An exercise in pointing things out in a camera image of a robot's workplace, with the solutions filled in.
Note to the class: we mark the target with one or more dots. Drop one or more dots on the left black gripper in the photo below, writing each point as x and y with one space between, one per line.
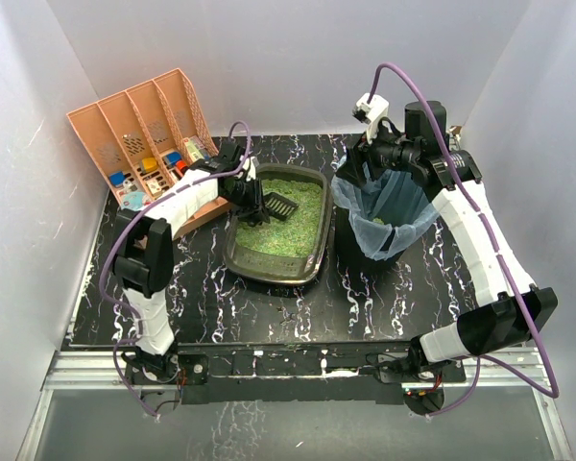
257 201

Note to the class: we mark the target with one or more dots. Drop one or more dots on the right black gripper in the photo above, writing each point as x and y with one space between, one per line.
365 157

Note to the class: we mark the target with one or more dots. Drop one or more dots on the black slotted litter scoop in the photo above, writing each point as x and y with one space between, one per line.
279 207

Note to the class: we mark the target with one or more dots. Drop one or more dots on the dark green litter box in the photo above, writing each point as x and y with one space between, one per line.
286 252

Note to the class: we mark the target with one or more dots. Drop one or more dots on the black trash bin blue bag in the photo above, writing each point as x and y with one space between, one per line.
397 200

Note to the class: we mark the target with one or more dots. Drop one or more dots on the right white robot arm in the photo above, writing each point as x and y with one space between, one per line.
510 307

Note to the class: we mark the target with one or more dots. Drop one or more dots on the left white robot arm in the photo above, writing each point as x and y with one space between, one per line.
144 260

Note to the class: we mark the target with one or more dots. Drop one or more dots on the green white eraser pack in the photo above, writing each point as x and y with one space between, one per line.
195 149

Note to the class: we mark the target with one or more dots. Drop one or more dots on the orange black highlighter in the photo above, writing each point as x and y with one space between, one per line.
181 167

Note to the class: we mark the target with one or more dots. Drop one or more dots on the yellow pencil sharpener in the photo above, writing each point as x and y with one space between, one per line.
148 165

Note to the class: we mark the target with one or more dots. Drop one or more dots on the light blue correction tape pack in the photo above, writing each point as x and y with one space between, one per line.
135 201

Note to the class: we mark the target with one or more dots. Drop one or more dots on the peach plastic file organizer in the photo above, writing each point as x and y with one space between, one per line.
147 120

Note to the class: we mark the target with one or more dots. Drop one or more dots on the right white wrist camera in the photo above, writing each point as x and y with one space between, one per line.
370 109

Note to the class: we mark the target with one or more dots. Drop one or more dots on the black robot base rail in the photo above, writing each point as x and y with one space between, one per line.
281 372

